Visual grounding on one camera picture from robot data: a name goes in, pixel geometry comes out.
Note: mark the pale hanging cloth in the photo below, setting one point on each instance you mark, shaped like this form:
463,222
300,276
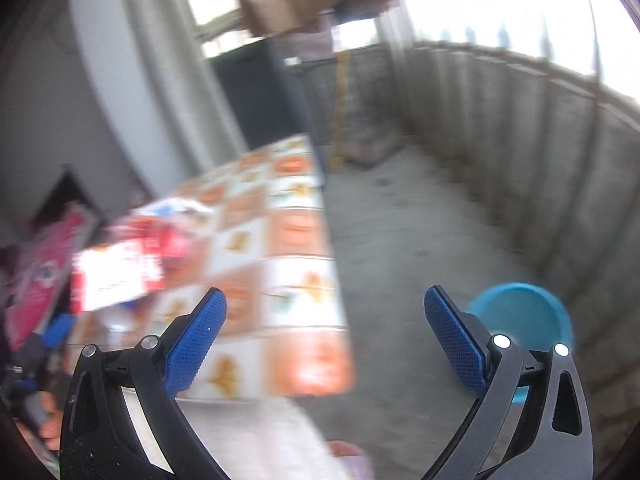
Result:
305,42

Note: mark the blue plastic waste basket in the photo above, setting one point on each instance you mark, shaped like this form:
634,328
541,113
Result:
520,310

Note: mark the red wrapper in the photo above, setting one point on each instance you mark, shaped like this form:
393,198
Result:
167,240

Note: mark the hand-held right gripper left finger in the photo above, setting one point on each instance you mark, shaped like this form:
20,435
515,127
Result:
195,340

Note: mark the orange patterned tablecloth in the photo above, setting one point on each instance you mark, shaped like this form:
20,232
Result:
295,230

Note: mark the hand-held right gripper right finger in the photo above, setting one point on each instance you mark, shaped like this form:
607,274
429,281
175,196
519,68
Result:
455,340

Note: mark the pink printed packet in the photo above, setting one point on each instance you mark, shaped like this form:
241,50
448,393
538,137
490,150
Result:
45,270

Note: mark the red white snack packet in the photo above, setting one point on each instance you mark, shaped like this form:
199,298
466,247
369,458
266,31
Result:
117,272

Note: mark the grey concrete box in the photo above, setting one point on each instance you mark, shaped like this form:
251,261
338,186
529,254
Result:
372,142

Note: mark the dark grey cabinet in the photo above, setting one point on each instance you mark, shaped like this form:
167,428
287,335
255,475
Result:
250,90

